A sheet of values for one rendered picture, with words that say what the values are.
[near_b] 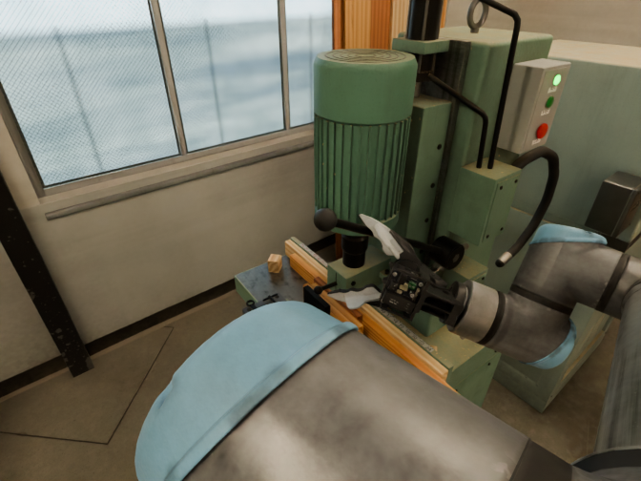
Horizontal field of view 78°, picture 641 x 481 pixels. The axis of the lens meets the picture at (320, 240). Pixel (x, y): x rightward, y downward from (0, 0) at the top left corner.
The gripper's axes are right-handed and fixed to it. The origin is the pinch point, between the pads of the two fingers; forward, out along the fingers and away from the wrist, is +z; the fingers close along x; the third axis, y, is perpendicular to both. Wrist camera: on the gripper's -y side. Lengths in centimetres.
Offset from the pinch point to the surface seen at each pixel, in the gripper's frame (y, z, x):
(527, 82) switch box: -19.4, -19.6, -37.8
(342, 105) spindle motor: -2.2, 8.7, -22.5
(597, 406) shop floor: -111, -130, 58
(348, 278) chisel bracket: -17.0, -2.9, 10.2
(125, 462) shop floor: -49, 51, 132
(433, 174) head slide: -21.0, -11.0, -16.5
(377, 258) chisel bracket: -25.0, -7.4, 5.9
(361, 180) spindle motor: -6.6, 1.6, -11.9
